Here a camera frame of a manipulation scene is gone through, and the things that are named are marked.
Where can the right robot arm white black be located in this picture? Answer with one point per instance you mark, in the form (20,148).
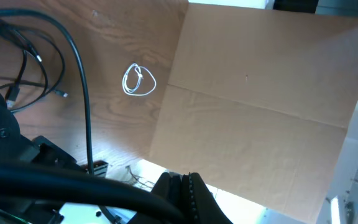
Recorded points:
(15,147)

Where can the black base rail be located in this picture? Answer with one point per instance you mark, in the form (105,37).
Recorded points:
(100,168)

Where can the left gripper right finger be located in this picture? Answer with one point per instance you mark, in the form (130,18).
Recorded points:
(197,202)

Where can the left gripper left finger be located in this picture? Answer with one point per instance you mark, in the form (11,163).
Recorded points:
(167,188)

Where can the brown cardboard board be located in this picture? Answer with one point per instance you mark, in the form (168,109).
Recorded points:
(259,102)

